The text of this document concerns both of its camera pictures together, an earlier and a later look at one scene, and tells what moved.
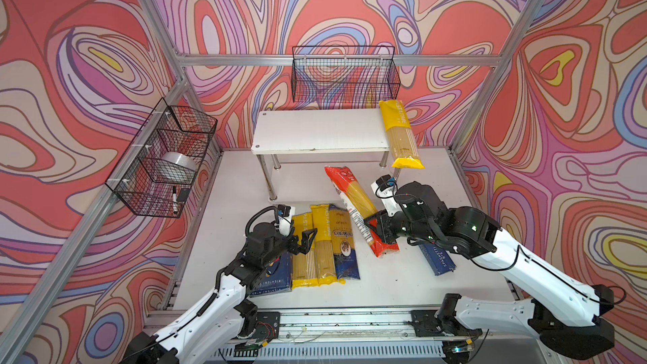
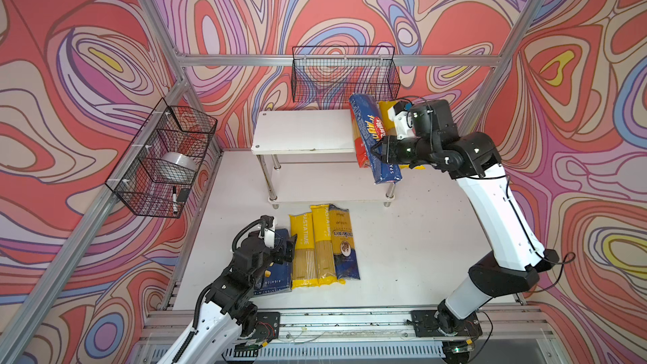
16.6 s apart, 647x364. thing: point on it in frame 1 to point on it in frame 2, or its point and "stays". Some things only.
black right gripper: x=383 y=230 to x=386 y=150
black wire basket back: x=344 y=74 stays
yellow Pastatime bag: x=304 y=270 stays
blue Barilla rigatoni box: x=276 y=279 stays
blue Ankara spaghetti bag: x=344 y=250 stays
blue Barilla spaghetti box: x=437 y=258 to x=370 y=133
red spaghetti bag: x=361 y=205 to x=360 y=147
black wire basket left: x=155 y=175 stays
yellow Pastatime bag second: x=321 y=222 stays
